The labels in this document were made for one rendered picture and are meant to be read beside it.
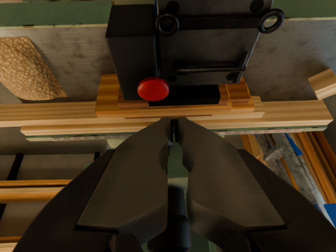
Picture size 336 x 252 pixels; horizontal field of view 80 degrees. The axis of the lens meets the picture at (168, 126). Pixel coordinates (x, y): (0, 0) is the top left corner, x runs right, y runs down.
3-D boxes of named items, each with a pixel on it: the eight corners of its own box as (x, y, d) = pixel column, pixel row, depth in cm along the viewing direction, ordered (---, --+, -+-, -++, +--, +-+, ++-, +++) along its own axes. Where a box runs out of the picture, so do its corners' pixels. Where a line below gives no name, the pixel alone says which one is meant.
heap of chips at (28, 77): (27, 36, 27) (20, 50, 26) (67, 96, 38) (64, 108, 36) (-36, 38, 27) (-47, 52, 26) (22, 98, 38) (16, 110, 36)
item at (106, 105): (223, 70, 34) (232, 106, 30) (221, 77, 35) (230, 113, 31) (101, 73, 33) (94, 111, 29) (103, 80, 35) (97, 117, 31)
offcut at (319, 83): (330, 67, 34) (339, 81, 32) (333, 78, 36) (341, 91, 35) (307, 78, 36) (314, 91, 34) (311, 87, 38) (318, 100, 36)
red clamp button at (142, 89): (168, 74, 18) (168, 82, 18) (168, 95, 21) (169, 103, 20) (135, 75, 18) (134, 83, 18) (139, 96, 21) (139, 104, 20)
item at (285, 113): (322, 99, 41) (334, 119, 39) (316, 105, 43) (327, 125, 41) (28, 109, 41) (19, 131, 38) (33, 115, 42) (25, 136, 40)
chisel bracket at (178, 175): (187, 123, 31) (193, 177, 27) (182, 158, 43) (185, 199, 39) (139, 125, 31) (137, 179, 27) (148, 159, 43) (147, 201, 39)
